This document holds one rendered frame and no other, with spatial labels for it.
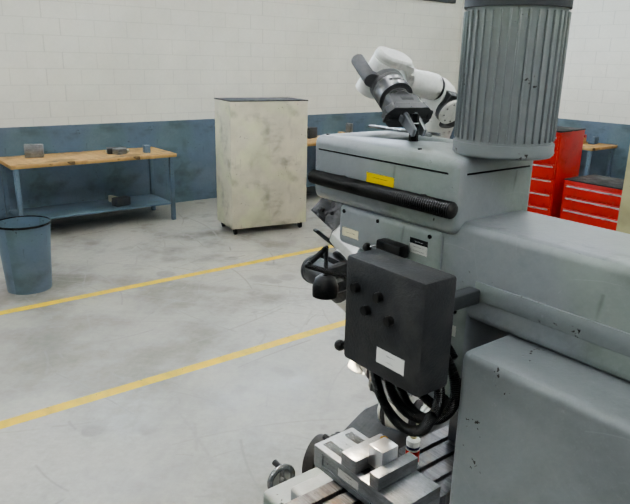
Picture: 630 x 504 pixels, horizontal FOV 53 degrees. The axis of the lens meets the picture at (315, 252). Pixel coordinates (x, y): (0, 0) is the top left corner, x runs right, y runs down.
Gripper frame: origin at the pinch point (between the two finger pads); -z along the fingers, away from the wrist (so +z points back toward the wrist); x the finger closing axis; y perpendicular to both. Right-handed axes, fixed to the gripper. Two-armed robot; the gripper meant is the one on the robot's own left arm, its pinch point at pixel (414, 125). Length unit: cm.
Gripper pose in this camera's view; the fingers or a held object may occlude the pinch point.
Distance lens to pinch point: 152.5
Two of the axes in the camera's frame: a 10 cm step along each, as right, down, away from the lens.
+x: -9.3, 0.9, -3.5
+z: -3.0, -7.2, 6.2
